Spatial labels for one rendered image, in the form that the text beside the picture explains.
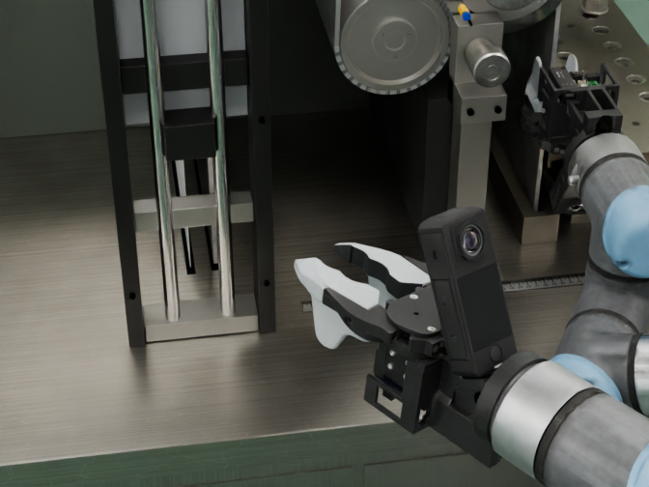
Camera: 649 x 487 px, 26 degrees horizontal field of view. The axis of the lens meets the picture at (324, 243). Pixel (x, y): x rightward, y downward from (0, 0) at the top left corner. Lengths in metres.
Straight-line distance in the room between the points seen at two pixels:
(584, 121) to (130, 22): 0.46
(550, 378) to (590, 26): 1.00
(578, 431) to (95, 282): 0.83
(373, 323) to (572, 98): 0.55
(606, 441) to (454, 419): 0.14
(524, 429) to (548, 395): 0.03
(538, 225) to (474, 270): 0.71
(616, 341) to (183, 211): 0.46
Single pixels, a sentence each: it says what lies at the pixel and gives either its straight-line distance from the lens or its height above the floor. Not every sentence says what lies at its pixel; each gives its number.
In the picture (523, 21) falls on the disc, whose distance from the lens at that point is 1.54.
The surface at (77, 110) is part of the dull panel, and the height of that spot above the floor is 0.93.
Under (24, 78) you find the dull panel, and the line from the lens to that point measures 1.88.
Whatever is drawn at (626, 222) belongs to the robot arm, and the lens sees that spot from 1.32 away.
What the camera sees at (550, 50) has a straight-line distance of 1.58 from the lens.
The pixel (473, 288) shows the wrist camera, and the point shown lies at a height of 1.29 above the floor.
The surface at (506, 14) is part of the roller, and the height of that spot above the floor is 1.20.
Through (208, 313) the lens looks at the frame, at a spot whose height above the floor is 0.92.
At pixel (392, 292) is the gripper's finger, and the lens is 1.06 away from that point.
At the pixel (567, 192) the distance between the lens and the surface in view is 1.52.
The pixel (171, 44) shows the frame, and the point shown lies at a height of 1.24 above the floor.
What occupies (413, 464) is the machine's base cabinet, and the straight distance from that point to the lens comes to 1.52.
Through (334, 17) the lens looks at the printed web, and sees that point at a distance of 1.50.
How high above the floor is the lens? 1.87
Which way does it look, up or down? 36 degrees down
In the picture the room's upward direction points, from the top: straight up
